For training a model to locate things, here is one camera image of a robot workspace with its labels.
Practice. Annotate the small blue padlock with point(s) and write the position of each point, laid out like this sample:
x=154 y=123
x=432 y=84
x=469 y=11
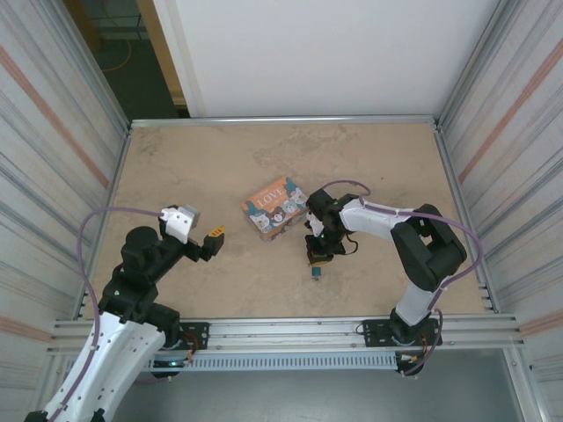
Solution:
x=316 y=272

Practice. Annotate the orange LOVE print tin box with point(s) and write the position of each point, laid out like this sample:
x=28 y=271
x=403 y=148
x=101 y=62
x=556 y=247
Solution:
x=275 y=208

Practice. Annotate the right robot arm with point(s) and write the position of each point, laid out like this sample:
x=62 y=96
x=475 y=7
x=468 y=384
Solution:
x=426 y=250

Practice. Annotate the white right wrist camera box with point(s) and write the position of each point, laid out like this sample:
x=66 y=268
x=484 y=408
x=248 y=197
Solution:
x=315 y=225

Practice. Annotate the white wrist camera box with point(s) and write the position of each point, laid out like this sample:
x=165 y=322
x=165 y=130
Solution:
x=315 y=225
x=178 y=224

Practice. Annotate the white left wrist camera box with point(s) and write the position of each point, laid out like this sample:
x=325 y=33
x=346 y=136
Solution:
x=178 y=224

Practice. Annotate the aluminium mounting rail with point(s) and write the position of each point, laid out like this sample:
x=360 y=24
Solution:
x=281 y=334

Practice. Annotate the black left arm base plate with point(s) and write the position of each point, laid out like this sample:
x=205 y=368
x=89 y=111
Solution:
x=198 y=336

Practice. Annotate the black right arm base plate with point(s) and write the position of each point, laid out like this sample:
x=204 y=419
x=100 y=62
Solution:
x=374 y=329

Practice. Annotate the aluminium table frame bar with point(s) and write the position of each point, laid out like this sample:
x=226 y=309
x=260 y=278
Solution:
x=281 y=121

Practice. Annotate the wooden door frame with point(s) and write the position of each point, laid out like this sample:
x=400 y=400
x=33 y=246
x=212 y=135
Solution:
x=165 y=57

